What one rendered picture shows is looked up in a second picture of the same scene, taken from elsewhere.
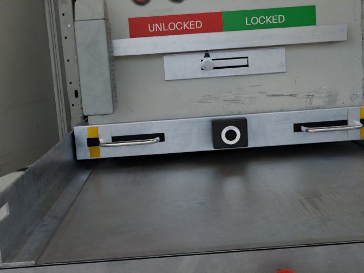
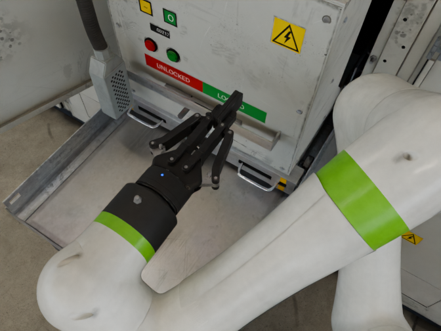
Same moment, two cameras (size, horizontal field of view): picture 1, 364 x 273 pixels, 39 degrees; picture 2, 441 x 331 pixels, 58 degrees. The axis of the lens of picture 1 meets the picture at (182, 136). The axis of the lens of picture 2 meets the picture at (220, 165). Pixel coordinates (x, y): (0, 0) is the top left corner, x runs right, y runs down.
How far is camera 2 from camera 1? 91 cm
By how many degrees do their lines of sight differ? 53
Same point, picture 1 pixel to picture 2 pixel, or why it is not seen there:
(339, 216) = (152, 269)
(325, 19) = (272, 123)
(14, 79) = (108, 19)
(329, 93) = (266, 157)
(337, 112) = (266, 170)
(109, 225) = (73, 202)
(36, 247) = (33, 208)
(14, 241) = (27, 200)
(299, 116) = (243, 158)
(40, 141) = not seen: hidden behind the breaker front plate
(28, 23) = not seen: outside the picture
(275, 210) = not seen: hidden behind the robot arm
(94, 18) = (98, 75)
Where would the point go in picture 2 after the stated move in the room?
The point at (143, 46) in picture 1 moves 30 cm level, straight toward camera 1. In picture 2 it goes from (145, 83) to (57, 179)
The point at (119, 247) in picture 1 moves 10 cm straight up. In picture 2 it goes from (58, 229) to (43, 211)
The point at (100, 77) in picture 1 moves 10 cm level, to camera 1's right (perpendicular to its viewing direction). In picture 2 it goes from (107, 102) to (140, 121)
